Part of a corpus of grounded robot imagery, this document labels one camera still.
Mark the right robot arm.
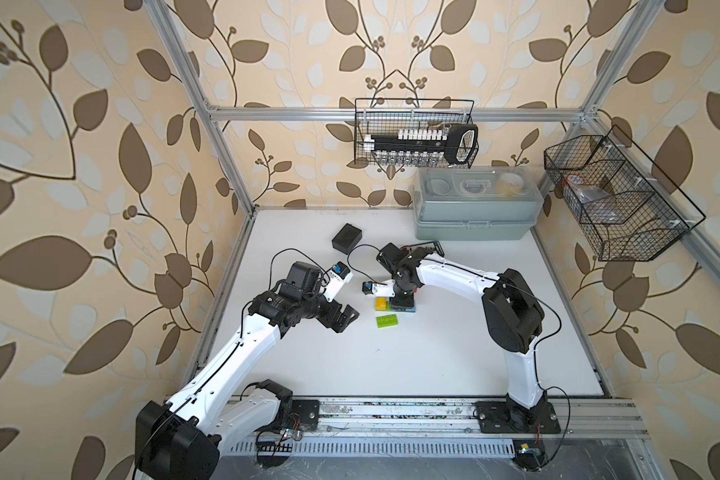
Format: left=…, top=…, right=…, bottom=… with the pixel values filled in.
left=362, top=243, right=544, bottom=410

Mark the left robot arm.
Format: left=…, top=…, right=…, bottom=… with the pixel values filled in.
left=134, top=262, right=359, bottom=479

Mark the lime lego brick lower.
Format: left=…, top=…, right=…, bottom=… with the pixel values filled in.
left=376, top=314, right=399, bottom=329

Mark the black box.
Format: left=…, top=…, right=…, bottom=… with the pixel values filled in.
left=332, top=223, right=362, bottom=255

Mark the grey plastic toolbox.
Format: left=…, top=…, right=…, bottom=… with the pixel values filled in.
left=413, top=167, right=543, bottom=241

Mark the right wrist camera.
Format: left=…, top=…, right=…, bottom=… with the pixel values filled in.
left=361, top=280, right=395, bottom=298

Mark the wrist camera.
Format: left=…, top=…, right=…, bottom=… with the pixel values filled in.
left=323, top=261, right=353, bottom=302
left=361, top=280, right=395, bottom=298

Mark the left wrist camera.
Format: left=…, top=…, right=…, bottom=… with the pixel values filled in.
left=323, top=261, right=353, bottom=302

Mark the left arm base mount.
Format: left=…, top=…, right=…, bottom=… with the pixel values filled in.
left=259, top=399, right=320, bottom=432

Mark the aluminium front rail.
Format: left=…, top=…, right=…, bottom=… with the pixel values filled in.
left=222, top=397, right=649, bottom=459

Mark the back wire basket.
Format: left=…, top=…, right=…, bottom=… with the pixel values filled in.
left=353, top=97, right=479, bottom=169

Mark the wire basket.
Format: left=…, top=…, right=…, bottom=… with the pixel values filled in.
left=544, top=125, right=706, bottom=262
left=353, top=97, right=479, bottom=169

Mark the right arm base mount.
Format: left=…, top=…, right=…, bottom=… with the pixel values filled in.
left=473, top=398, right=562, bottom=435

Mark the right wire basket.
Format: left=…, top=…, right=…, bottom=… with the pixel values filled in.
left=544, top=125, right=706, bottom=262

